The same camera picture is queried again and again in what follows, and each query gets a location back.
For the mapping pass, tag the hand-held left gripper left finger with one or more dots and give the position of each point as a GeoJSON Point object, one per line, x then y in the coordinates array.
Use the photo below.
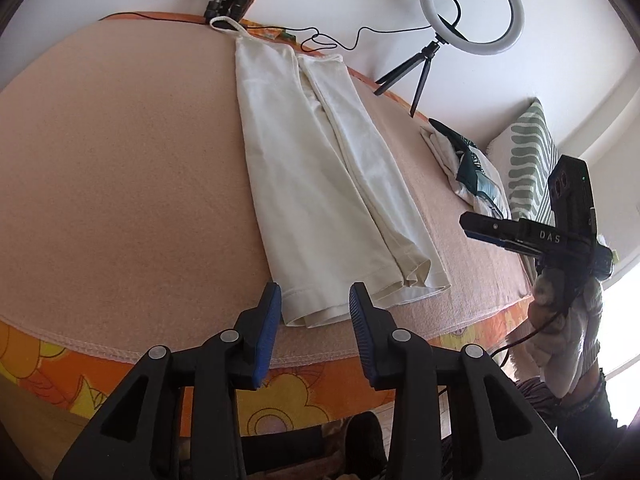
{"type": "Point", "coordinates": [270, 320]}

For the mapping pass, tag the green striped pillow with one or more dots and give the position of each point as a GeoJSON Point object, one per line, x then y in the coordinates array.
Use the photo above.
{"type": "Point", "coordinates": [525, 160]}

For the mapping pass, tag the teal folded garment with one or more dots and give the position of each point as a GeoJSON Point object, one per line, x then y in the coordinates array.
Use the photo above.
{"type": "Point", "coordinates": [472, 170]}

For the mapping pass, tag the pink blanket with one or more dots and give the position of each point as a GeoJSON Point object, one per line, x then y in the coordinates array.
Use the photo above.
{"type": "Point", "coordinates": [125, 160]}

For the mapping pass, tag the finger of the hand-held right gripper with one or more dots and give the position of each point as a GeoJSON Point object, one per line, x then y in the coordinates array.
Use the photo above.
{"type": "Point", "coordinates": [522, 247]}
{"type": "Point", "coordinates": [492, 225]}

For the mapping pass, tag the black mini tripod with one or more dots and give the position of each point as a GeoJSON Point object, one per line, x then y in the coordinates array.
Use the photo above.
{"type": "Point", "coordinates": [427, 55]}

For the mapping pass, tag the white folded garment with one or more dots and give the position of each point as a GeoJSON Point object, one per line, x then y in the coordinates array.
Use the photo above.
{"type": "Point", "coordinates": [445, 152]}

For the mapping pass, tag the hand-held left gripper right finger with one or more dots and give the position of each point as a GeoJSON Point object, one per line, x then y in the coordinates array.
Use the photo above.
{"type": "Point", "coordinates": [361, 325]}

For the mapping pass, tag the person's right hand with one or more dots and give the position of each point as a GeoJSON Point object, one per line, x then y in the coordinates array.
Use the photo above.
{"type": "Point", "coordinates": [545, 292]}

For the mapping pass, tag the person's dark trousers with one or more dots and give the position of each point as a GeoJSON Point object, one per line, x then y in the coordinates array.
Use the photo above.
{"type": "Point", "coordinates": [595, 410]}

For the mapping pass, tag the person's right forearm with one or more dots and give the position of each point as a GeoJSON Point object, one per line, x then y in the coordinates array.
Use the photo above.
{"type": "Point", "coordinates": [570, 355]}

